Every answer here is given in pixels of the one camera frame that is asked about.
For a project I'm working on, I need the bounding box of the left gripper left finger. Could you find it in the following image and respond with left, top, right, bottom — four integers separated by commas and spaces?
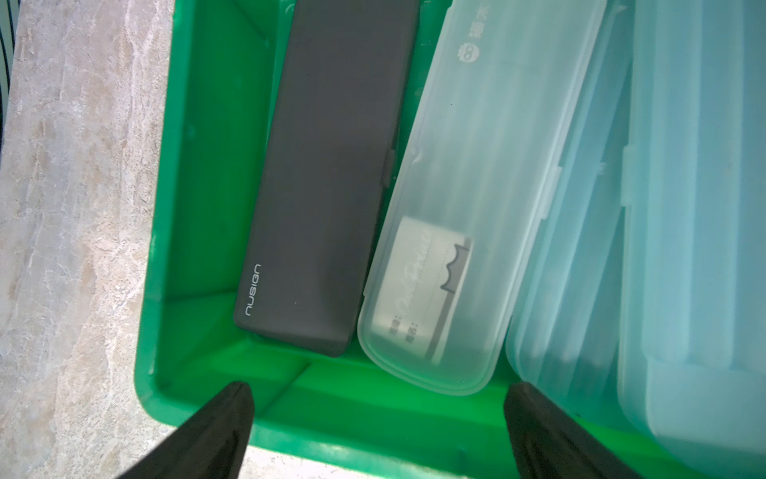
122, 381, 255, 478

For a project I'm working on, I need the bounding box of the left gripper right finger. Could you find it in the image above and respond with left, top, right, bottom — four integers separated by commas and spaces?
504, 382, 640, 479

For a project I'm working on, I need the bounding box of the black pencil case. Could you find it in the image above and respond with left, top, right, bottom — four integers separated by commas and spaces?
233, 1, 420, 357

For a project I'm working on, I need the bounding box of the frosted clear pencil case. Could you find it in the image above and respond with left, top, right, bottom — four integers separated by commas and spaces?
358, 1, 620, 396

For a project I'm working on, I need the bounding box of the light blue pencil case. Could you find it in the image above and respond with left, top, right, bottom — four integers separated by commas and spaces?
506, 1, 636, 430

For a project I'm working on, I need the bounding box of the green storage tray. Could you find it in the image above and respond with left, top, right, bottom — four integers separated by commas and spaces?
134, 0, 707, 479

